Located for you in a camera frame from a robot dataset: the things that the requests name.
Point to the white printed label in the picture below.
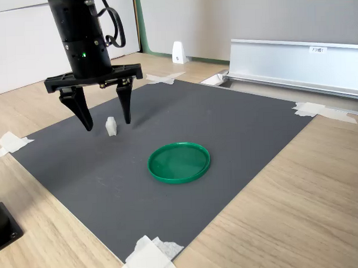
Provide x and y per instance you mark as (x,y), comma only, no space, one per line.
(318,49)

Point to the small white plastic terminal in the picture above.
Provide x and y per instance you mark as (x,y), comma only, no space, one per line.
(111,127)

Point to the grey partition panel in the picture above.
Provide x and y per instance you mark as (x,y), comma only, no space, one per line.
(251,14)

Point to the small white bracket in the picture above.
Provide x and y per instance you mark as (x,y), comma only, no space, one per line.
(179,53)

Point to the dark grey mat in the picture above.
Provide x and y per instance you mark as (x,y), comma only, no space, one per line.
(110,186)

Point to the white tape piece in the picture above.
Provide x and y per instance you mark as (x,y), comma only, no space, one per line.
(165,77)
(11,142)
(310,109)
(148,258)

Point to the white partition panel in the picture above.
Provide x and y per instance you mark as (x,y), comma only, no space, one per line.
(23,42)

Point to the round green lid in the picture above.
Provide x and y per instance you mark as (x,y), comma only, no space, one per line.
(180,163)

